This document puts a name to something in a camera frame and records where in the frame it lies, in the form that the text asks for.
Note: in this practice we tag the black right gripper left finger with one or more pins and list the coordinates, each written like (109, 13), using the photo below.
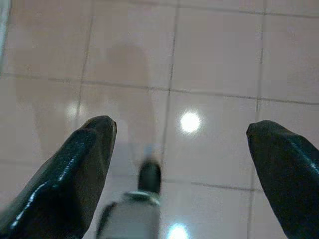
(62, 186)

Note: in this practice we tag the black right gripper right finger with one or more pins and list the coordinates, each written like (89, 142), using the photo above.
(291, 174)

